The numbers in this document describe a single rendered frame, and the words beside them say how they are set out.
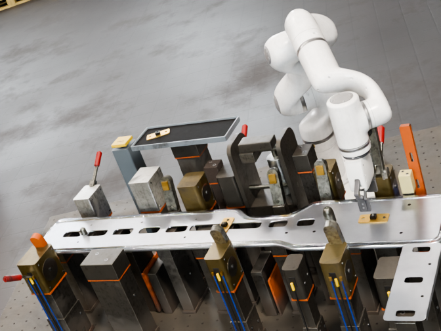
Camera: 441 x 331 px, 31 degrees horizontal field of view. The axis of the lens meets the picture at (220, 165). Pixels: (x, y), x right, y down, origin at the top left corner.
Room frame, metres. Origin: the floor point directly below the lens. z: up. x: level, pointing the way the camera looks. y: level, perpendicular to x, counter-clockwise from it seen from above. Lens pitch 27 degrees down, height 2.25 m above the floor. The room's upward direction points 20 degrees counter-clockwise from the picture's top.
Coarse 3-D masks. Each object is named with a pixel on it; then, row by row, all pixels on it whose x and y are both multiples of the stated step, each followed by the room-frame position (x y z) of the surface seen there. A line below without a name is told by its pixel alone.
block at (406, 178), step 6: (402, 174) 1.91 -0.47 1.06; (408, 174) 1.90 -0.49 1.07; (402, 180) 1.91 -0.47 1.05; (408, 180) 1.90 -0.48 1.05; (414, 180) 1.92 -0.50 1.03; (402, 186) 1.91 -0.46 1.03; (408, 186) 1.90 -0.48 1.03; (414, 186) 1.91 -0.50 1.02; (402, 192) 1.91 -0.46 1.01; (408, 192) 1.90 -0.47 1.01; (414, 192) 1.90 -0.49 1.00; (408, 204) 1.91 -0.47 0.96
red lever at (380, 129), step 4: (380, 128) 2.06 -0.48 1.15; (384, 128) 2.07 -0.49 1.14; (380, 132) 2.05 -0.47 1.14; (384, 132) 2.06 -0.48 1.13; (380, 136) 2.05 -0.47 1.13; (384, 136) 2.05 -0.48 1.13; (380, 140) 2.04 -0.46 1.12; (384, 140) 2.04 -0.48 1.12; (376, 168) 1.98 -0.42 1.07; (380, 168) 1.97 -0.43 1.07; (376, 172) 1.97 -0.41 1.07; (380, 172) 1.96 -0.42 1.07
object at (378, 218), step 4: (360, 216) 1.88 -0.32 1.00; (364, 216) 1.87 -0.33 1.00; (368, 216) 1.87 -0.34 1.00; (372, 216) 1.85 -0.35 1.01; (376, 216) 1.85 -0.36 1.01; (380, 216) 1.85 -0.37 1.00; (388, 216) 1.83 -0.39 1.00; (360, 220) 1.86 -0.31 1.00; (364, 220) 1.85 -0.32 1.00; (368, 220) 1.85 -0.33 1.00; (372, 220) 1.84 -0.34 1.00; (376, 220) 1.83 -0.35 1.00; (380, 220) 1.83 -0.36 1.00; (384, 220) 1.82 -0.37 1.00
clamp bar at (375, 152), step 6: (372, 132) 1.98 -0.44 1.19; (372, 138) 1.98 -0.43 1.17; (378, 138) 1.98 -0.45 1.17; (372, 144) 1.98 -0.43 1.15; (378, 144) 1.96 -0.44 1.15; (372, 150) 1.98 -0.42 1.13; (378, 150) 1.96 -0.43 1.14; (372, 156) 1.98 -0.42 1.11; (378, 156) 1.96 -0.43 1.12; (372, 162) 1.97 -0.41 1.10; (378, 162) 1.97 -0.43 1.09
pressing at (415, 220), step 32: (64, 224) 2.48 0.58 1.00; (96, 224) 2.39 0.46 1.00; (128, 224) 2.31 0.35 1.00; (160, 224) 2.24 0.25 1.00; (192, 224) 2.17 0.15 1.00; (288, 224) 1.98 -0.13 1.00; (320, 224) 1.92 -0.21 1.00; (352, 224) 1.86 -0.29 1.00; (384, 224) 1.81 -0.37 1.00; (416, 224) 1.76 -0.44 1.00
